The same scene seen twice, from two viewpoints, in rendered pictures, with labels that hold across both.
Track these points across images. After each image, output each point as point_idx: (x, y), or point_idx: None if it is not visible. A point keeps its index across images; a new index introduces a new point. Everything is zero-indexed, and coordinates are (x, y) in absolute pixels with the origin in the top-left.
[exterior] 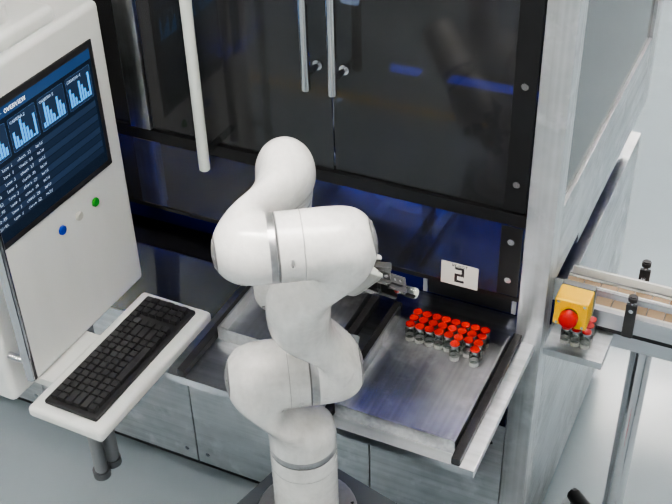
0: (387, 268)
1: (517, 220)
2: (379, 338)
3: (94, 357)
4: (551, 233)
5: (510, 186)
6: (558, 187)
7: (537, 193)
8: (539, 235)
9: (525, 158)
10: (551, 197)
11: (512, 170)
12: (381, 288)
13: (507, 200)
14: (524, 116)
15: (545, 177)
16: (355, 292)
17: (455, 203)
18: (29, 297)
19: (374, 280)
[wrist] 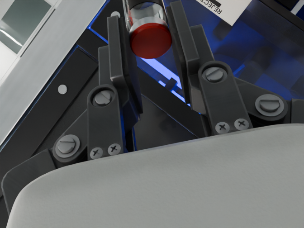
0: (11, 191)
1: (89, 43)
2: None
3: None
4: (58, 9)
5: (71, 90)
6: (15, 65)
7: (43, 68)
8: (74, 12)
9: (33, 116)
10: (30, 56)
11: (56, 109)
12: (182, 76)
13: (86, 73)
14: (4, 165)
15: (22, 84)
16: (281, 165)
17: (154, 98)
18: None
19: (69, 190)
